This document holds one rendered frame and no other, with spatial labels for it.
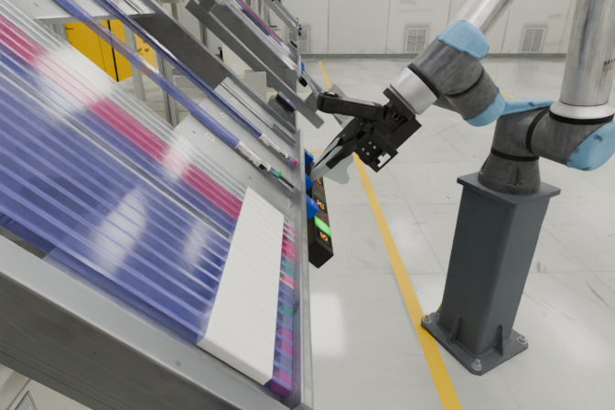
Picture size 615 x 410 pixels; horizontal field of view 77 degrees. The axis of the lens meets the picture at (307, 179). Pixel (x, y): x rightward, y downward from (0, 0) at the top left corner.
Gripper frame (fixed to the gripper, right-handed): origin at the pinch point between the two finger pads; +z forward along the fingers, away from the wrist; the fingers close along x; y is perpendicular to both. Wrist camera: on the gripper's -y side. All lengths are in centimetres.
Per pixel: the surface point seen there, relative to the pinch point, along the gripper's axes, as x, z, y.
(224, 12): 96, 2, -40
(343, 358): 20, 44, 56
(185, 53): 19.1, 4.0, -31.9
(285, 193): -12.6, 1.6, -4.7
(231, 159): -15.5, 1.6, -14.5
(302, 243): -27.2, -0.6, -3.4
